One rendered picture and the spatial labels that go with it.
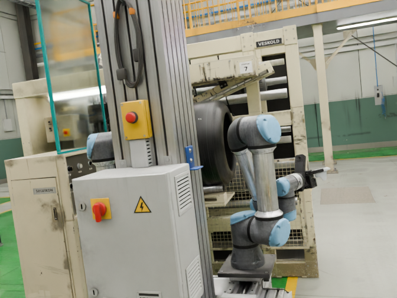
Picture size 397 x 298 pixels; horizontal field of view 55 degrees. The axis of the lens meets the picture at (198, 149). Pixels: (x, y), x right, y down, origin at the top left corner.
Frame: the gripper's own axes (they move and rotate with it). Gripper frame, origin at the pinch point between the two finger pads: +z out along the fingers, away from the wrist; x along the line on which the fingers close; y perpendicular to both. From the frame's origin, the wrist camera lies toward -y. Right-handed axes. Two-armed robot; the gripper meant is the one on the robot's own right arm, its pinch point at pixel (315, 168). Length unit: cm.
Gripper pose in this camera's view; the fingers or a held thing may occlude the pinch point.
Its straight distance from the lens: 199.1
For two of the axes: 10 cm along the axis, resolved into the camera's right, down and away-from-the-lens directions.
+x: 6.9, -1.6, -7.0
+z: 6.9, -1.4, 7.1
